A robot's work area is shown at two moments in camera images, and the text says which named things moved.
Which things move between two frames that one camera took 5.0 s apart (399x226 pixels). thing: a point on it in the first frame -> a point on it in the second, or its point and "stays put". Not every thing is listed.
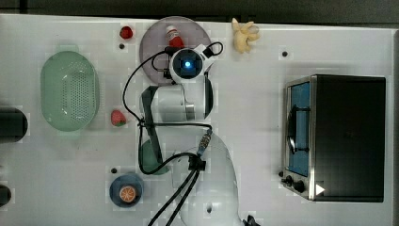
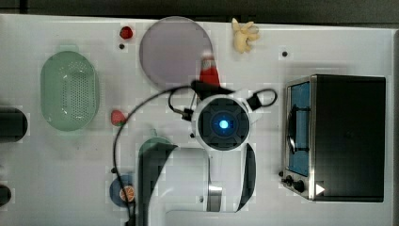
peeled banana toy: [243, 35] stays put
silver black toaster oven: [334, 137] stays put
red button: [126, 32] stays put
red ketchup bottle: [174, 38] -> [209, 72]
